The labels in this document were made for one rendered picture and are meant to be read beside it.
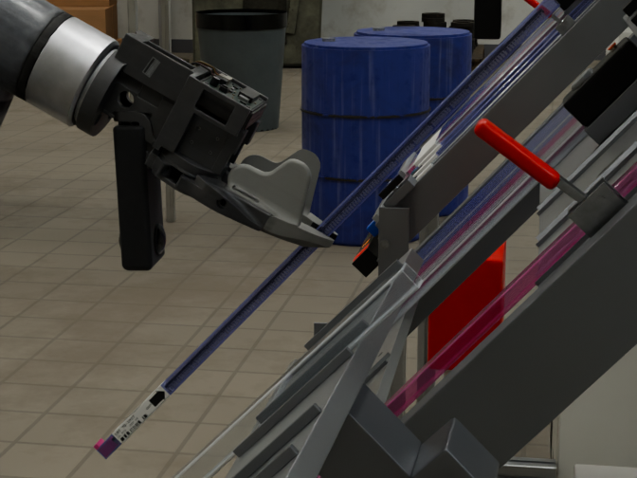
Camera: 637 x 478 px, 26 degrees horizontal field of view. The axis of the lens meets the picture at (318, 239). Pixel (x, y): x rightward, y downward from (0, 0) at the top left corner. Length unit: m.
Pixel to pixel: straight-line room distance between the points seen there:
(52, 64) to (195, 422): 2.48
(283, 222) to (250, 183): 0.04
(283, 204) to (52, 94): 0.19
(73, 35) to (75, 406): 2.62
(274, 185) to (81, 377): 2.83
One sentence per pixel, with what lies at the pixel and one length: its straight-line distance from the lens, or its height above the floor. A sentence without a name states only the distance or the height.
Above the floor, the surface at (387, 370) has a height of 0.86.
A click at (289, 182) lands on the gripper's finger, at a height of 1.04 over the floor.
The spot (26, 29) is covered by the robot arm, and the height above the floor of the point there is 1.15.
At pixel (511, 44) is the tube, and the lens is 1.01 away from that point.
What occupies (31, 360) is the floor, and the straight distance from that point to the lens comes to 4.00.
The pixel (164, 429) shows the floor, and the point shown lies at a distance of 3.44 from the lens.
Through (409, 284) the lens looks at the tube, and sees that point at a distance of 0.58.
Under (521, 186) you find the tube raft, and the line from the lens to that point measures 1.28.
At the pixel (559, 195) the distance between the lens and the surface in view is 1.13.
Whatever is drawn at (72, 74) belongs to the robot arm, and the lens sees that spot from 1.04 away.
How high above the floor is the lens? 1.23
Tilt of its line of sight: 13 degrees down
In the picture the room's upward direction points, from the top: straight up
